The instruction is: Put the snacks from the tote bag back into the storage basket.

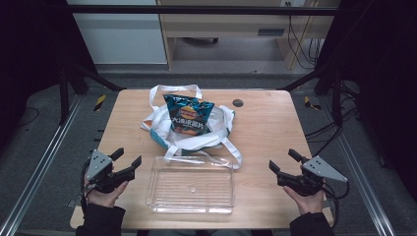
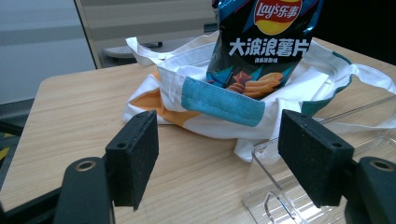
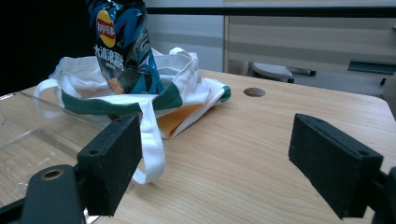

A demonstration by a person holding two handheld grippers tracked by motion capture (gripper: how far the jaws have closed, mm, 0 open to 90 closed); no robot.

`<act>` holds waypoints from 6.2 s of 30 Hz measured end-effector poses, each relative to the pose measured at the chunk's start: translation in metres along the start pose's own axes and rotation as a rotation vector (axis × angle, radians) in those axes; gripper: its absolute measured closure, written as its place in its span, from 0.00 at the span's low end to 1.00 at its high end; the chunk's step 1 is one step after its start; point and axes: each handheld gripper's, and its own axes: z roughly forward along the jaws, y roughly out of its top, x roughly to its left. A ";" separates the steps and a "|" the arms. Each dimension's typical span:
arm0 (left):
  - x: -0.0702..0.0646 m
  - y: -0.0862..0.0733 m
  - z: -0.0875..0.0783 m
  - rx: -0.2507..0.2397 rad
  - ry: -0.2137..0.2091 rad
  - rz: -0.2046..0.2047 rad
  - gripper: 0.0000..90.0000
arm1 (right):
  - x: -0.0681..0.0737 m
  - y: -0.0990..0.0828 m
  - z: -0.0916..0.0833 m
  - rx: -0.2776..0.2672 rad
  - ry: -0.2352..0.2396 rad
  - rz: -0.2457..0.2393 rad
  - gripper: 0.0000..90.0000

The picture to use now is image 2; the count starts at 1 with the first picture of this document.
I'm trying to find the white canvas tote bag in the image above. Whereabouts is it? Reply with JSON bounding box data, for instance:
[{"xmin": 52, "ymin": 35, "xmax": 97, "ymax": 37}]
[{"xmin": 121, "ymin": 31, "xmax": 396, "ymax": 166}]

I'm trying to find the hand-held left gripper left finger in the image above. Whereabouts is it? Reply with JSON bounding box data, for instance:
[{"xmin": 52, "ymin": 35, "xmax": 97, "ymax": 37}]
[{"xmin": 105, "ymin": 109, "xmax": 160, "ymax": 212}]

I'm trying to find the clear acrylic stand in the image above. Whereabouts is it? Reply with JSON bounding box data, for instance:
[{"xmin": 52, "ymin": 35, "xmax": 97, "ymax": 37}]
[{"xmin": 241, "ymin": 94, "xmax": 396, "ymax": 224}]

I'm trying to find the beige partition panel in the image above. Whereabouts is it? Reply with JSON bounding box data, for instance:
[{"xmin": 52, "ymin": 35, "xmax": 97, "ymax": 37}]
[{"xmin": 74, "ymin": 0, "xmax": 219, "ymax": 70}]

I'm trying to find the black potato chips bag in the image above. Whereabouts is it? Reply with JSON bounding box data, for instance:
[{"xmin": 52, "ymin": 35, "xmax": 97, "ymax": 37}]
[{"xmin": 205, "ymin": 0, "xmax": 325, "ymax": 101}]

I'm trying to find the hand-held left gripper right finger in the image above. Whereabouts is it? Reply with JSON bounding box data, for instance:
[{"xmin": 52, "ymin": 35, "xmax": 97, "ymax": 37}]
[{"xmin": 277, "ymin": 108, "xmax": 355, "ymax": 209}]

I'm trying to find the grey office chair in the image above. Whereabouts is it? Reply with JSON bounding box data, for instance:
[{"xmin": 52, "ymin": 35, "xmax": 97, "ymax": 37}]
[{"xmin": 98, "ymin": 40, "xmax": 164, "ymax": 68}]

